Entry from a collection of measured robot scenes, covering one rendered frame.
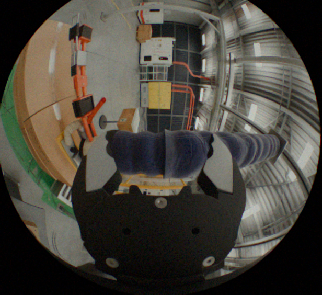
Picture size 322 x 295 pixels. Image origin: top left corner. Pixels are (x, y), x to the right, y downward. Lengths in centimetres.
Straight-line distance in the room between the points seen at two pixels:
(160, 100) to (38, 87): 748
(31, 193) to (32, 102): 131
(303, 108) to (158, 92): 872
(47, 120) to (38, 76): 26
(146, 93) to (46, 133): 742
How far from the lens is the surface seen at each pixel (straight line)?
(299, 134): 471
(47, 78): 72
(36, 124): 65
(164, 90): 756
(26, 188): 171
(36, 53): 75
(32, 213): 98
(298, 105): 476
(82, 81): 45
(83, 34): 50
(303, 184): 145
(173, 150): 34
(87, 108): 45
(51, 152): 70
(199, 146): 37
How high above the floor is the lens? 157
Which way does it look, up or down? 1 degrees up
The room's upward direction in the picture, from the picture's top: 91 degrees clockwise
